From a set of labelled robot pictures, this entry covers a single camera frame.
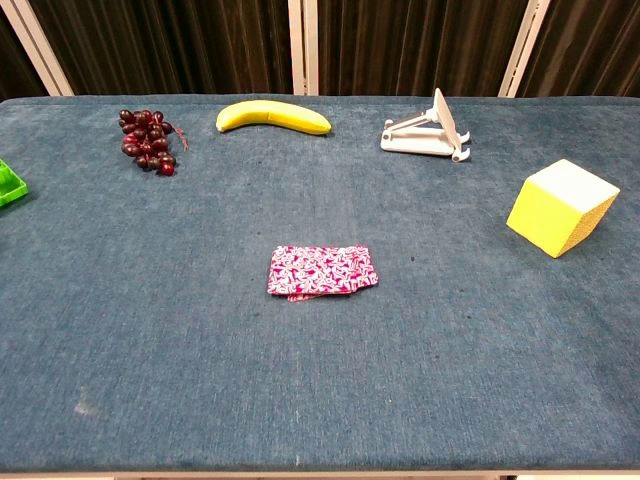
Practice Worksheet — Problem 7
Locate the white frame post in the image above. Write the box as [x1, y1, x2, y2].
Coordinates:
[287, 0, 320, 97]
[0, 0, 76, 97]
[497, 0, 552, 99]

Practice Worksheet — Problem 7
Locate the blue table cloth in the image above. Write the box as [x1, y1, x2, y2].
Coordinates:
[0, 94, 640, 474]

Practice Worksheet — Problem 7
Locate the yellow banana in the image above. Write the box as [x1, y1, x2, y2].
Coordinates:
[215, 99, 333, 136]

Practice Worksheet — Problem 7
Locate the dark red grape bunch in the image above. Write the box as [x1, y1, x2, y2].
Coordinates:
[118, 109, 190, 177]

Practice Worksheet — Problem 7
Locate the green plastic tray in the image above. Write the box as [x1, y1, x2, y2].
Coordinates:
[0, 158, 30, 208]

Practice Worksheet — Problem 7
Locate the white folding phone stand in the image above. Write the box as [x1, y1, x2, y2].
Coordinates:
[380, 88, 472, 164]

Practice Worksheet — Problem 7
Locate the yellow white cube block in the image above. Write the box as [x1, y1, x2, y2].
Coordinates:
[505, 158, 622, 259]

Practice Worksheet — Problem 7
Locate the dark brown curtain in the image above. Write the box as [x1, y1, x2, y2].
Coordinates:
[0, 0, 640, 102]

